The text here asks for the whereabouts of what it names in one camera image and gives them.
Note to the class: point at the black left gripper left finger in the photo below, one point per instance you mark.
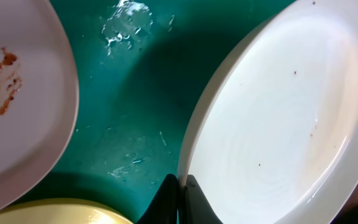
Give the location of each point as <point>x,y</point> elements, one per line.
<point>163,207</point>

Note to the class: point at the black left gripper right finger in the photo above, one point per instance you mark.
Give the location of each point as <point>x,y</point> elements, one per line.
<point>194,207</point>

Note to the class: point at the yellow plate with sauce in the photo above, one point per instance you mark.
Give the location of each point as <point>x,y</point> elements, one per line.
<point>61,210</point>

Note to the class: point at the white plate with sauce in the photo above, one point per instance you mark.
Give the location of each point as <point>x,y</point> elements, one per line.
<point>274,135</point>

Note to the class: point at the teal plastic tray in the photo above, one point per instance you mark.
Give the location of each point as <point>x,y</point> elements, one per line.
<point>141,68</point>

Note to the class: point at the white plate at tray corner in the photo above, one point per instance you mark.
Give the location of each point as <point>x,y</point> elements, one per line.
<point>39,95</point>

